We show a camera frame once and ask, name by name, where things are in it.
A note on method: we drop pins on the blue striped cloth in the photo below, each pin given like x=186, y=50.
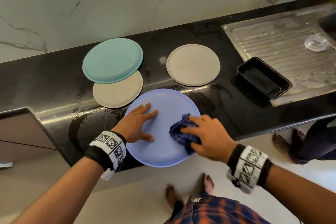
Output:
x=181, y=134

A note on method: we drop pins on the person's right forearm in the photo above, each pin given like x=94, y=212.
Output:
x=302, y=197

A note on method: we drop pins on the speckled white plate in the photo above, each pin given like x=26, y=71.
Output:
x=193, y=65
x=118, y=95

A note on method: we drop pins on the black plastic tray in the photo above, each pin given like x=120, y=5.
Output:
x=262, y=77

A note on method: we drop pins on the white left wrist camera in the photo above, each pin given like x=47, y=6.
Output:
x=108, y=174

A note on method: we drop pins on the brown lower drawer unit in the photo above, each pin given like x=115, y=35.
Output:
x=21, y=134

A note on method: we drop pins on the person's left forearm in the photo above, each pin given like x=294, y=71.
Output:
x=57, y=195

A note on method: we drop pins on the steel sink drainboard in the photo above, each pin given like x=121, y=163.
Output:
x=273, y=32

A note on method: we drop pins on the person's left hand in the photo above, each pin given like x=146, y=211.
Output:
x=131, y=126

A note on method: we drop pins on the teal plate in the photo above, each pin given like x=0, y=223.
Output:
x=112, y=60

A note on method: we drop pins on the person's right foot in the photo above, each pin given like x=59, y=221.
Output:
x=208, y=183

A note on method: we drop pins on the white paper sheet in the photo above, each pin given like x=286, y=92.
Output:
x=5, y=165

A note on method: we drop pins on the lavender plate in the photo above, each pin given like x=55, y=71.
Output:
x=168, y=147

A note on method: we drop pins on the clear plastic lid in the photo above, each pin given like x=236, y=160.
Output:
x=317, y=42

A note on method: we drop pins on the person's right hand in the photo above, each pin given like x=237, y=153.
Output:
x=212, y=140

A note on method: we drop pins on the person's left foot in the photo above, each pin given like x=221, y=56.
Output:
x=171, y=196

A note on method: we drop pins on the blue orange plaid shirt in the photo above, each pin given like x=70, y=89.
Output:
x=215, y=211

